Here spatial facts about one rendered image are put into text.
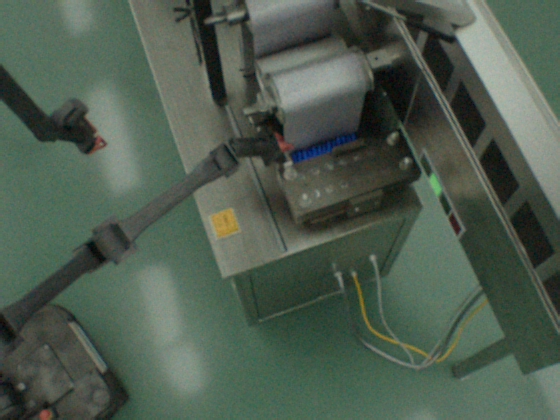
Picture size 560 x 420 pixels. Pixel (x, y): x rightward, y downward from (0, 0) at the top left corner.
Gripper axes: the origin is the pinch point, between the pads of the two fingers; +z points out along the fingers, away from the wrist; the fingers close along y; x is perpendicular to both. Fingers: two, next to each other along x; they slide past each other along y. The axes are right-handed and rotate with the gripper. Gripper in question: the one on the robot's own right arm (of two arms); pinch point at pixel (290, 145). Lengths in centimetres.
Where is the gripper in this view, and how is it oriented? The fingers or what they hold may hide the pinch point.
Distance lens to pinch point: 189.3
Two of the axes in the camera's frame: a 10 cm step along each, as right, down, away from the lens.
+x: 4.6, -4.9, -7.4
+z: 8.2, -0.9, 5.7
